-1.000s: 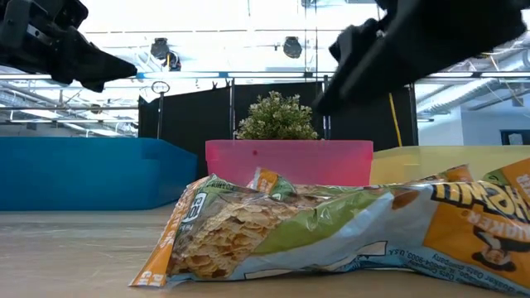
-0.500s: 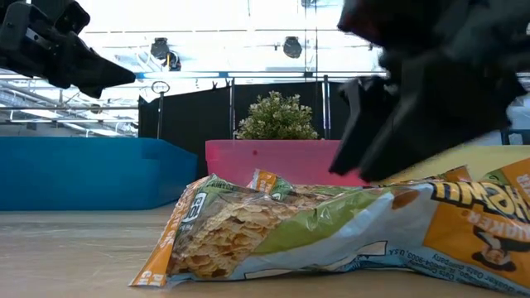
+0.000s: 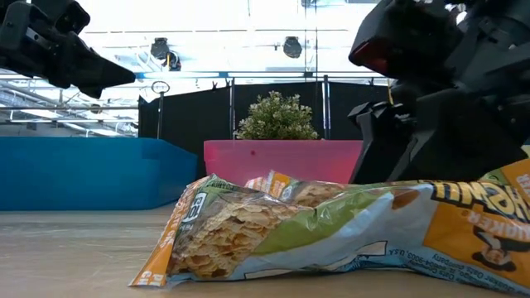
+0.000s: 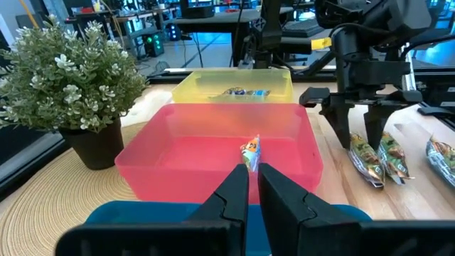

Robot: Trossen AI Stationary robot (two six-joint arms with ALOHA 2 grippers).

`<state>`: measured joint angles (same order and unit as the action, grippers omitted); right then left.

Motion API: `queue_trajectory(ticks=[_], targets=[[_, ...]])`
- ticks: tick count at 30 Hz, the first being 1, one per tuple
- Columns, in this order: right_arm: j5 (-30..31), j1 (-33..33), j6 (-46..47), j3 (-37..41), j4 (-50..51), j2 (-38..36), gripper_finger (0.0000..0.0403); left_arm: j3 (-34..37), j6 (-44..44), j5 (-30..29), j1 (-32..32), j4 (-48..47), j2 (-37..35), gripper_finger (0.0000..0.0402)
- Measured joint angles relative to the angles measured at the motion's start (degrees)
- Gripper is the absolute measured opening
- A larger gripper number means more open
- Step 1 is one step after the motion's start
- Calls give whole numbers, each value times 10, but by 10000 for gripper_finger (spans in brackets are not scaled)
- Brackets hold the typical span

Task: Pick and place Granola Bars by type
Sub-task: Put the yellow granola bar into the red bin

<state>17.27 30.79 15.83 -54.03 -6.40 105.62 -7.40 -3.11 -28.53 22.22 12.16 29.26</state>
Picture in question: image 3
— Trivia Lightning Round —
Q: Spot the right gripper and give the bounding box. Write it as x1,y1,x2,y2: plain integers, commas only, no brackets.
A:
349,0,530,184

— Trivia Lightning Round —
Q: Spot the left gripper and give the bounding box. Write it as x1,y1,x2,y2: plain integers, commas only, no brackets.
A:
0,0,137,99

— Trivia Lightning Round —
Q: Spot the black partition screen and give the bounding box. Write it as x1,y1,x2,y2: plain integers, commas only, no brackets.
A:
137,80,393,179

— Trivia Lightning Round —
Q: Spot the granola bar orange green wrapper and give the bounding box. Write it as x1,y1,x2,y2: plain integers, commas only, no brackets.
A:
243,169,353,208
482,158,530,199
128,173,530,296

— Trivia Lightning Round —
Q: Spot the red plastic tray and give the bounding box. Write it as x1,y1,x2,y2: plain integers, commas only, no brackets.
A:
203,139,365,186

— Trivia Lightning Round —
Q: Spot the metal pole with ring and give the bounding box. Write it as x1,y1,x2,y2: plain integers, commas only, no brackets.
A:
150,79,171,140

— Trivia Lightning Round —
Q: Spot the blue plastic tray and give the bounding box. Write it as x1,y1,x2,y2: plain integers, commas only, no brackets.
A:
0,136,199,212

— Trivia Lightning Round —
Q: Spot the small potted green plant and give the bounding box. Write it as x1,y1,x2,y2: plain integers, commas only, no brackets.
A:
234,90,320,141

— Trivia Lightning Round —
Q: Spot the black ceiling spotlight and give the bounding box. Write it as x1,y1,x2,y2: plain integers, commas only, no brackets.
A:
149,36,171,60
282,36,303,60

